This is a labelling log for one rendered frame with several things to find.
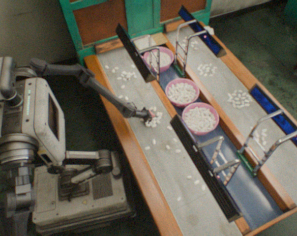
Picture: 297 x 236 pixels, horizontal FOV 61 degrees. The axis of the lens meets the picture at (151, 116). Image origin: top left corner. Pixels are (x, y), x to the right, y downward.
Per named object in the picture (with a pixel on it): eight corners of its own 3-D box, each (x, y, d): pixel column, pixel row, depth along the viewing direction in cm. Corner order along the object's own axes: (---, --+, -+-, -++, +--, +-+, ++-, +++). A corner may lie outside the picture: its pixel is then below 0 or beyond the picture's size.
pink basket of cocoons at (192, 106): (192, 144, 183) (193, 137, 175) (175, 117, 197) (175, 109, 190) (223, 131, 189) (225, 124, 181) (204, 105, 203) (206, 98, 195)
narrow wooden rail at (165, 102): (238, 238, 149) (243, 235, 139) (128, 52, 245) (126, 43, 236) (246, 234, 150) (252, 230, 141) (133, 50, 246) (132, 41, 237)
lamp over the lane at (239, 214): (228, 223, 117) (232, 220, 111) (169, 123, 151) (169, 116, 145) (243, 216, 119) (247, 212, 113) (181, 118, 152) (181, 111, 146)
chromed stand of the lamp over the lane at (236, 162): (200, 203, 159) (212, 176, 122) (185, 176, 169) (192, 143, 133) (225, 191, 163) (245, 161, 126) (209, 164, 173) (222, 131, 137)
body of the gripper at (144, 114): (146, 106, 185) (138, 105, 180) (151, 117, 179) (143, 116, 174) (141, 112, 188) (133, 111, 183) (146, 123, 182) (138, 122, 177)
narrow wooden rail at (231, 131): (282, 214, 156) (290, 209, 146) (158, 43, 252) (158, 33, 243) (289, 210, 157) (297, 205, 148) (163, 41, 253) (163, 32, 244)
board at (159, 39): (135, 52, 228) (135, 51, 227) (129, 43, 236) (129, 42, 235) (168, 42, 235) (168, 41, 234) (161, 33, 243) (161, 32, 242)
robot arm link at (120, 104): (77, 81, 174) (85, 69, 170) (82, 80, 179) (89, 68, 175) (125, 120, 171) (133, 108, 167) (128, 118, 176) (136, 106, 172)
